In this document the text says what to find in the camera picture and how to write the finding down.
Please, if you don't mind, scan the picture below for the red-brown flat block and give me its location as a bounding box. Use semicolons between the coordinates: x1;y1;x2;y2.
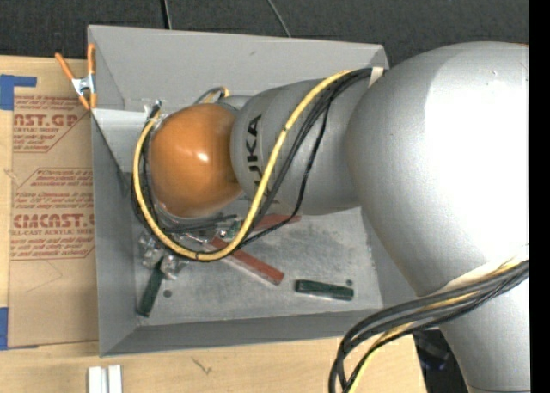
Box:
245;212;303;239
209;236;286;286

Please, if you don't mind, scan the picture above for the grey metal bin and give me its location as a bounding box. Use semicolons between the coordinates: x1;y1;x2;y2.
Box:
87;24;390;359

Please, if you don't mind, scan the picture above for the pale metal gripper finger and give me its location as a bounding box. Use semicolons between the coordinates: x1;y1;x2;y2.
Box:
137;231;163;271
159;253;188;282

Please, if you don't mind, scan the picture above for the brown cardboard board red print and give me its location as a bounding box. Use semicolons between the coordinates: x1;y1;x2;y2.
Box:
0;54;101;352

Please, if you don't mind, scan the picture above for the dark green flat block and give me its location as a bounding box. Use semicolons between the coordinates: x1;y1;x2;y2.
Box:
294;279;355;302
136;255;167;319

